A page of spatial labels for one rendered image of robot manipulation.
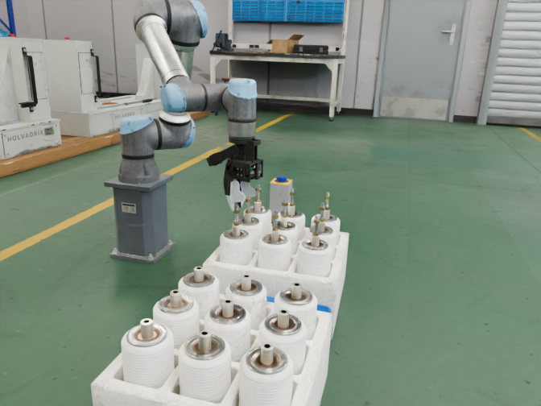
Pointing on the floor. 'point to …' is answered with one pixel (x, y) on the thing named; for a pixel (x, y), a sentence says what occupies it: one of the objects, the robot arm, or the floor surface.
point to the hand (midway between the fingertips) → (234, 204)
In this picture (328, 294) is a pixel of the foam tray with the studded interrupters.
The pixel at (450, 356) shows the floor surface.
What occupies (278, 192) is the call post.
